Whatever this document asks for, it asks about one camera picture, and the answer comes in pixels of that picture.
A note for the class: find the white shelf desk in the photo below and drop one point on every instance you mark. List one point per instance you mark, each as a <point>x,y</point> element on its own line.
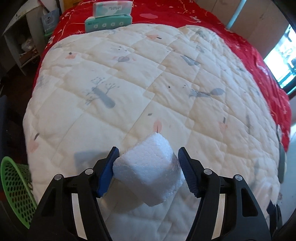
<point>24,35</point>

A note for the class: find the green plastic waste basket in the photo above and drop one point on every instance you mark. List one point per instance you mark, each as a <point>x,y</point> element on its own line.
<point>17,185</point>

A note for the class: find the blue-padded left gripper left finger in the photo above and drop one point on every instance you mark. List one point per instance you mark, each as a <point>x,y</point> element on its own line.
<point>54,216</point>

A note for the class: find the window with dark frame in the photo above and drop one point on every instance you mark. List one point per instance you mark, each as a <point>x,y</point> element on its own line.
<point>281,61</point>

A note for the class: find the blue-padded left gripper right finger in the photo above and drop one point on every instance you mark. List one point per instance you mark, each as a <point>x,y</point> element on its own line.
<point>242,218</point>

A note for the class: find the white pink tissue pack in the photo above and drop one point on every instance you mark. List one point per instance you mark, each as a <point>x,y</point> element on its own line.
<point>112,8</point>

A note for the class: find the black smartphone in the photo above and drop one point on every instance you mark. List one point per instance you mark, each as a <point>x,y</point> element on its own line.
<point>281,165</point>

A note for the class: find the white styrofoam block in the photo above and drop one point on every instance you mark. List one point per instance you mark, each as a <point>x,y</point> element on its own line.
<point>150,169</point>

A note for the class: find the teal tissue pack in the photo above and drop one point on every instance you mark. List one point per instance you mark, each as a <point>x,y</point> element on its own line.
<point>107,23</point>

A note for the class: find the blue paper bag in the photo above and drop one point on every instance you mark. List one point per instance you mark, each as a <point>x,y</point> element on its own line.
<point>50,21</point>

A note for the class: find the white wardrobe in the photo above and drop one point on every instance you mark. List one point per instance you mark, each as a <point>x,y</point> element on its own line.
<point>260,22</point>

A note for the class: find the white quilted blanket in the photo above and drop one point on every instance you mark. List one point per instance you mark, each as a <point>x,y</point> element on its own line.
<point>114,88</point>

